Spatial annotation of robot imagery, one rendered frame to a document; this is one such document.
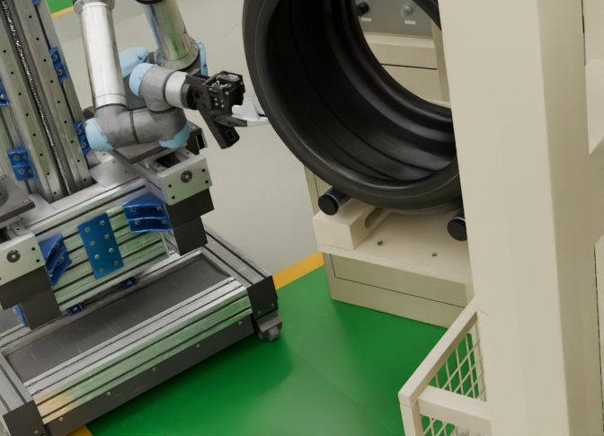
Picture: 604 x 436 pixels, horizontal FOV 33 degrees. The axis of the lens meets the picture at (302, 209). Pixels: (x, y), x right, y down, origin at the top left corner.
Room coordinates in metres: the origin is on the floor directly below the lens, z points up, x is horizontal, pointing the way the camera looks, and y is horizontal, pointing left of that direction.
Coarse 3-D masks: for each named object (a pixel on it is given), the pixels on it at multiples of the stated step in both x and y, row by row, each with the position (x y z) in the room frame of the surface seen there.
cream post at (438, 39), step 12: (432, 24) 1.95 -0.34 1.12; (444, 60) 1.94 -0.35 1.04; (444, 72) 1.94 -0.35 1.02; (444, 84) 1.95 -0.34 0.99; (444, 96) 1.95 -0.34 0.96; (468, 288) 1.95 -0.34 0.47; (468, 300) 1.95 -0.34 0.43; (480, 348) 1.94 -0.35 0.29; (480, 372) 1.95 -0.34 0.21; (480, 384) 1.95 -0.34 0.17; (480, 396) 1.95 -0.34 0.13
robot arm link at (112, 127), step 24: (72, 0) 2.36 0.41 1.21; (96, 0) 2.32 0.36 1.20; (96, 24) 2.28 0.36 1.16; (96, 48) 2.24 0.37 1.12; (96, 72) 2.20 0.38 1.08; (120, 72) 2.22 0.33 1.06; (96, 96) 2.16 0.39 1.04; (120, 96) 2.16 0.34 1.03; (96, 120) 2.12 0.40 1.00; (120, 120) 2.11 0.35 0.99; (96, 144) 2.09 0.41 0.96; (120, 144) 2.10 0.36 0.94
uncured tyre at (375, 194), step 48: (288, 0) 1.91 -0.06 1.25; (336, 0) 1.96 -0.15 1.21; (432, 0) 1.51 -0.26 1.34; (288, 48) 1.90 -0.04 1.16; (336, 48) 1.97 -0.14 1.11; (288, 96) 1.85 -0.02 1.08; (336, 96) 1.92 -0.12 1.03; (384, 96) 1.91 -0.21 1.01; (288, 144) 1.74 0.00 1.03; (336, 144) 1.82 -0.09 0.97; (384, 144) 1.84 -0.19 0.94; (432, 144) 1.82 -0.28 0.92; (384, 192) 1.60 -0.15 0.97; (432, 192) 1.54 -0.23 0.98
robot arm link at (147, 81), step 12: (132, 72) 2.12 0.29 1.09; (144, 72) 2.10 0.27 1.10; (156, 72) 2.09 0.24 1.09; (168, 72) 2.08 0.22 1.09; (132, 84) 2.11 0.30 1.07; (144, 84) 2.08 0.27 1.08; (156, 84) 2.06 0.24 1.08; (144, 96) 2.09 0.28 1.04; (156, 96) 2.06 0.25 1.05; (156, 108) 2.08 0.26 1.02; (168, 108) 2.08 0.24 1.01
